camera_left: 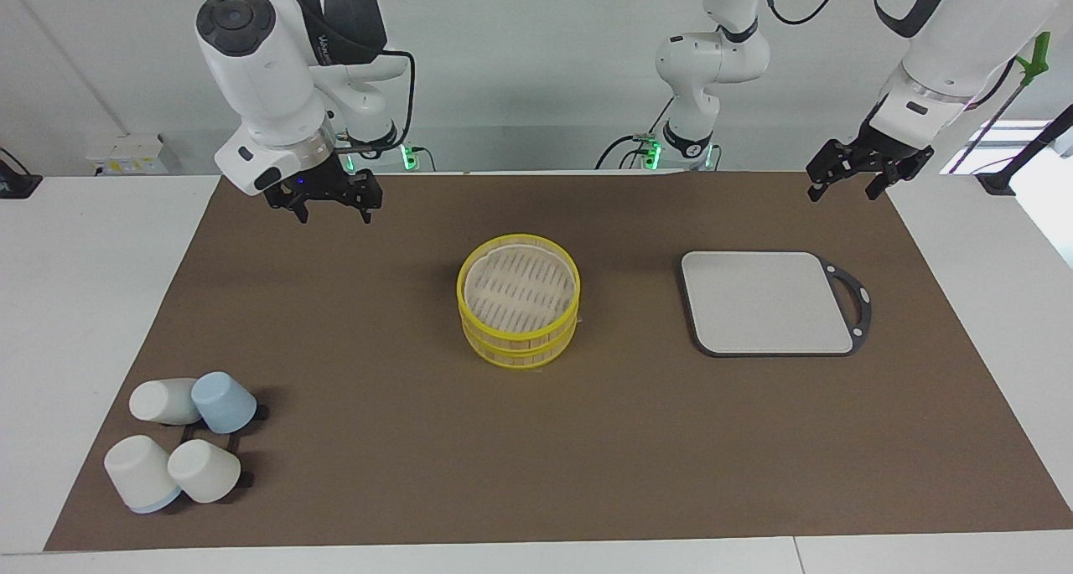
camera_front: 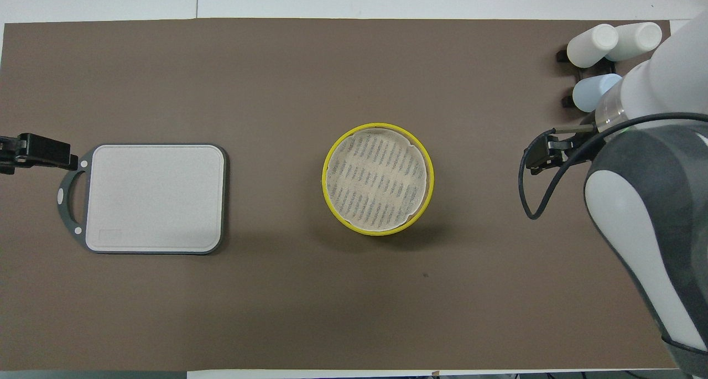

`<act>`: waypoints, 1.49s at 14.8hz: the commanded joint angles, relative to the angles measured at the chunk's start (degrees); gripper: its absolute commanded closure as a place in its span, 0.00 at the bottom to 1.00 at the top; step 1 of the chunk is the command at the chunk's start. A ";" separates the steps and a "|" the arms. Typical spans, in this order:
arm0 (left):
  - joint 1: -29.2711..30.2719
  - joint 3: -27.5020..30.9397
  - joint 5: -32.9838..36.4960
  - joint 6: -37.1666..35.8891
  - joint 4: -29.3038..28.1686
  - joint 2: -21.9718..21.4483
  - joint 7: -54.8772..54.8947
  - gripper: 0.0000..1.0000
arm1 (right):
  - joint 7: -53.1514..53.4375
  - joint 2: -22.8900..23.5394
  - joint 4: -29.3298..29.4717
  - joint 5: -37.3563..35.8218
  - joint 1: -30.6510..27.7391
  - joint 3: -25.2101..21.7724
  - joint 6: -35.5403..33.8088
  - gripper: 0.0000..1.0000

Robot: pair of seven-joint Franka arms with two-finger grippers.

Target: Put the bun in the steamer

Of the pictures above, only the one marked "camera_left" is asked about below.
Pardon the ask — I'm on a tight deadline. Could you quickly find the white box yellow label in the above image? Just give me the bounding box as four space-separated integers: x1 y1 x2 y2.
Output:
87 133 182 176

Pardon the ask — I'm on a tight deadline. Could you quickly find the green tipped pole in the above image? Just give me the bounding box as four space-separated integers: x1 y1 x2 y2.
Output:
964 32 1054 173

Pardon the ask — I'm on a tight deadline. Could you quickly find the yellow bamboo steamer basket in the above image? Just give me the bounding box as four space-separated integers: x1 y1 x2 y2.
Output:
461 302 581 370

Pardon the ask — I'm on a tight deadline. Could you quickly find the black cup rack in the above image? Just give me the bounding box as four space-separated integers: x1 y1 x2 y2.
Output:
179 402 270 492

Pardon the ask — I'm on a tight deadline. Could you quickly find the plain white cup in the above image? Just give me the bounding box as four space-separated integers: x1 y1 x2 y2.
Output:
167 439 243 504
129 378 203 427

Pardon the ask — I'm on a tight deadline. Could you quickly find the white cutting board grey rim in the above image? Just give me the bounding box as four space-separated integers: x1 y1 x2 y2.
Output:
679 251 873 359

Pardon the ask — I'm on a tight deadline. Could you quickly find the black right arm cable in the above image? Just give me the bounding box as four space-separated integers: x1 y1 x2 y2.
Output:
334 49 417 149

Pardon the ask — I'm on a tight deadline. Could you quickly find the white cup blue rim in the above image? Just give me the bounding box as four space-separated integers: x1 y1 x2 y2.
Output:
104 435 183 515

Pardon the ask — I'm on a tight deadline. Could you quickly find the black stand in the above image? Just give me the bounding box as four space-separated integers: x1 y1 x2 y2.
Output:
976 103 1073 197

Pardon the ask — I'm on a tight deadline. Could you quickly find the light blue cup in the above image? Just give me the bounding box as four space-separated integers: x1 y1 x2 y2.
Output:
190 372 258 435

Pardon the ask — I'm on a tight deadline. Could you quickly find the brown table mat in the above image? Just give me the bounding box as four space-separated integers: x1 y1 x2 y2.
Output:
44 170 1073 552

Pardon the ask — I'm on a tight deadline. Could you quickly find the black device on table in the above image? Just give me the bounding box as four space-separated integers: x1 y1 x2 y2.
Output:
0 148 44 200

